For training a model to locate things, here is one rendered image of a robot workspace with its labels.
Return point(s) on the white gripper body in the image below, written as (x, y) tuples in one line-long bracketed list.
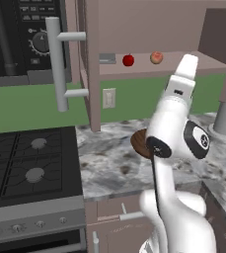
[(187, 67)]

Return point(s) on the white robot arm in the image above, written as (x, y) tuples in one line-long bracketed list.
[(170, 118)]

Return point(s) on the orange peach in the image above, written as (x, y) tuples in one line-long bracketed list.
[(156, 57)]

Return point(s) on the red apple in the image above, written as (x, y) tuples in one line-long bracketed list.
[(128, 60)]

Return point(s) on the brown wooden bowl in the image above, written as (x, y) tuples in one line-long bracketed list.
[(139, 143)]

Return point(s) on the grey flat box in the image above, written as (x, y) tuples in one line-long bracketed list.
[(107, 58)]

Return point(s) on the taupe drawer front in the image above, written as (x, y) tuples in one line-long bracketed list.
[(117, 206)]

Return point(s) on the black microwave oven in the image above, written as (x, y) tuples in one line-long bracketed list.
[(35, 33)]

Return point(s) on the taupe base cupboard run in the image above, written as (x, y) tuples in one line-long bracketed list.
[(221, 224)]

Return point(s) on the taupe base cupboard door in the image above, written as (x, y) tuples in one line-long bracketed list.
[(124, 238)]

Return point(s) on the black gas stove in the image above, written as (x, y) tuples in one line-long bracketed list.
[(29, 171)]

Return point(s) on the silver stove knob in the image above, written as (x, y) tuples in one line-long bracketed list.
[(62, 220), (17, 227), (40, 224)]

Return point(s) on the taupe wall cabinet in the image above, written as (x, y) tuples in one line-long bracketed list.
[(144, 26)]

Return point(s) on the white wall outlet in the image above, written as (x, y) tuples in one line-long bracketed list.
[(109, 98)]

